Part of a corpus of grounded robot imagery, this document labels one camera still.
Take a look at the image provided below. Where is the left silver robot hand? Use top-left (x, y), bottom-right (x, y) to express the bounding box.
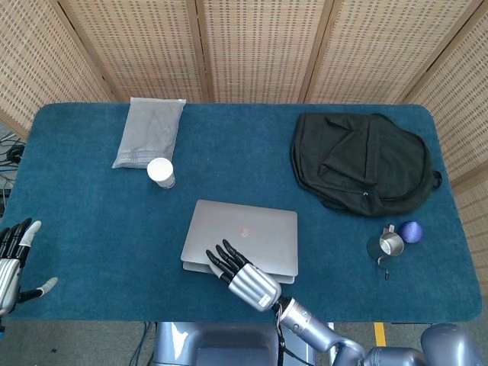
top-left (0, 217), bottom-right (59, 318)

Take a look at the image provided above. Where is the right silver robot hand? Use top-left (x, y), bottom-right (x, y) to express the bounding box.
top-left (205, 239), bottom-right (283, 313)

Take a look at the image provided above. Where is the silver laptop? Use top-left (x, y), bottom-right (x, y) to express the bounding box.
top-left (181, 199), bottom-right (299, 286)

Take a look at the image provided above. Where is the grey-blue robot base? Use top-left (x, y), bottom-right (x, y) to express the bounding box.
top-left (151, 322), bottom-right (318, 366)

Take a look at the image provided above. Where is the blue table mat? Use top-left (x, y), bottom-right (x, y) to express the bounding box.
top-left (2, 101), bottom-right (482, 325)

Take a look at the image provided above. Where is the steel milk jug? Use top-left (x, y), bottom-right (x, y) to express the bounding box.
top-left (366, 224), bottom-right (406, 281)

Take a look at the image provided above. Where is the white paper cup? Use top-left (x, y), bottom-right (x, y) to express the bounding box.
top-left (146, 157), bottom-right (177, 190)

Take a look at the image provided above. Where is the black backpack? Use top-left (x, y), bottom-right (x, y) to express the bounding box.
top-left (290, 111), bottom-right (443, 218)

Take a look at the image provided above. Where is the blue ball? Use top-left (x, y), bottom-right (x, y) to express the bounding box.
top-left (398, 220), bottom-right (424, 245)

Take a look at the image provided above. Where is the grey plastic pouch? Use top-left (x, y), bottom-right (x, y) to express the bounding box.
top-left (111, 97), bottom-right (188, 170)

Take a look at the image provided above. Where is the bamboo folding screen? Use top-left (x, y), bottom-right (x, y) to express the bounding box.
top-left (0, 0), bottom-right (488, 279)

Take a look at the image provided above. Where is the black floor cable bundle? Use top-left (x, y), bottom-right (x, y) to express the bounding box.
top-left (0, 129), bottom-right (28, 214)

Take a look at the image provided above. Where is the blue floor cable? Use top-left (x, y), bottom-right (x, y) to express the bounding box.
top-left (127, 322), bottom-right (154, 366)

